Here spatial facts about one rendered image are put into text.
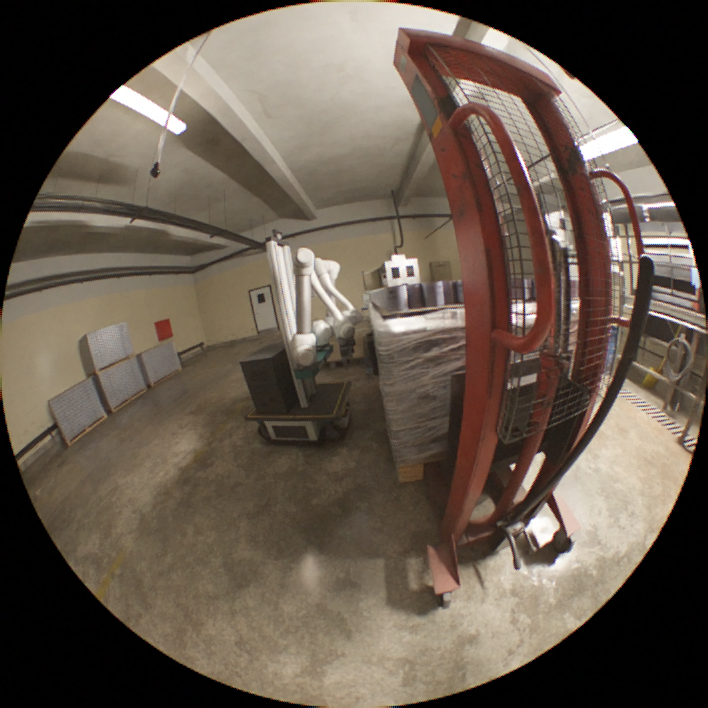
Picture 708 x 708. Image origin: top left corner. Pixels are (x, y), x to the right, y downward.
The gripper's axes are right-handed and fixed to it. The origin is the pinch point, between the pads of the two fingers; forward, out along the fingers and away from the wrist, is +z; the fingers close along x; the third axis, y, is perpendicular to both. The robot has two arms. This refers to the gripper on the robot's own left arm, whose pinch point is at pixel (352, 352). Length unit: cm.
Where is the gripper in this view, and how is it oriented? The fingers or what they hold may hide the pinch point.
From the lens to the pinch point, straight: 195.5
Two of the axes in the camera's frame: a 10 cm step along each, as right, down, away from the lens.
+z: 1.6, 9.4, 2.9
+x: 1.2, -3.1, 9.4
